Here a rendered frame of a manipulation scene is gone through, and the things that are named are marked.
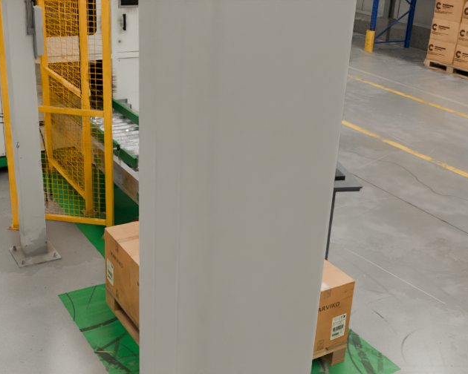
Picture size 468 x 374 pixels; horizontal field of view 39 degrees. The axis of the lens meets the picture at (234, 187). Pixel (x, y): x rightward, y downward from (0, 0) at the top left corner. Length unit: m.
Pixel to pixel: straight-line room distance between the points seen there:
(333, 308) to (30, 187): 2.25
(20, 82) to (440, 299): 3.17
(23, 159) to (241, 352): 4.16
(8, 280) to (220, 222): 4.30
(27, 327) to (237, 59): 3.87
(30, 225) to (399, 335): 2.61
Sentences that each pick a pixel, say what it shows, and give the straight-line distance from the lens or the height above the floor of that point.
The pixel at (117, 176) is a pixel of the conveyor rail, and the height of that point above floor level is 0.48.
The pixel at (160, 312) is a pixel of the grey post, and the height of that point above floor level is 2.08.
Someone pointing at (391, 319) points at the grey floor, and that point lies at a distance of 4.46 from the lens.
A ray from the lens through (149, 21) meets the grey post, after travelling 0.50.
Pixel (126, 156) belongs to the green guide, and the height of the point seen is 0.60.
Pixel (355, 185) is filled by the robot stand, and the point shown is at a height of 0.75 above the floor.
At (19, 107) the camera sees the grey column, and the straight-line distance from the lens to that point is 4.53.
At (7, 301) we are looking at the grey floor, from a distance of 4.51.
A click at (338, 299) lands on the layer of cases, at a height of 0.46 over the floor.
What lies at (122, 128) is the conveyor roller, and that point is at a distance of 5.93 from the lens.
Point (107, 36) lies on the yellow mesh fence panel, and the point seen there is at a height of 1.55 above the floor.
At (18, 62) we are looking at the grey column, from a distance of 4.46.
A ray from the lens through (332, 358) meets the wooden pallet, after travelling 3.93.
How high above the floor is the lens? 2.39
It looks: 23 degrees down
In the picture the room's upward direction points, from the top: 3 degrees clockwise
